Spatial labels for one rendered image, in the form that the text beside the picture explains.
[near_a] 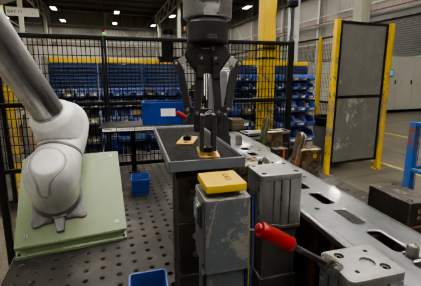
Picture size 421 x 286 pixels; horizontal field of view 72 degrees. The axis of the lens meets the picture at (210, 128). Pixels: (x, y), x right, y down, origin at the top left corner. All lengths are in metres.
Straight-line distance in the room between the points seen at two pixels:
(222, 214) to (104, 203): 0.86
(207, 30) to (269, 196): 0.35
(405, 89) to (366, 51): 8.66
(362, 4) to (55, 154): 8.33
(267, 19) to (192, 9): 1.66
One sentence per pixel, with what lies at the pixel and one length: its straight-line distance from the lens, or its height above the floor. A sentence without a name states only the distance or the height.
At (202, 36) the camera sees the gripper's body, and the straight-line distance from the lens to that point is 0.52.
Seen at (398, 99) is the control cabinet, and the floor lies 0.49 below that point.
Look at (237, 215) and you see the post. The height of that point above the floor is 1.11.
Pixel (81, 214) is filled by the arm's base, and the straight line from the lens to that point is 1.21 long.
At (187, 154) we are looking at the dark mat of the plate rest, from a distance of 0.57.
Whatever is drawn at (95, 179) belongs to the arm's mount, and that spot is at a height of 0.89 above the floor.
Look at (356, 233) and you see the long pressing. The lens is 0.68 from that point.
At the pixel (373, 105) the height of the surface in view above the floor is 0.92.
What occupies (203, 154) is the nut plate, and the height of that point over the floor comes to 1.16.
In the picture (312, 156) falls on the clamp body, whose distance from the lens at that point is 1.15.
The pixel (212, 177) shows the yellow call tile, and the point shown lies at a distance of 0.44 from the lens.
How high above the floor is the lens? 1.31
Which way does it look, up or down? 10 degrees down
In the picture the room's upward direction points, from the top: straight up
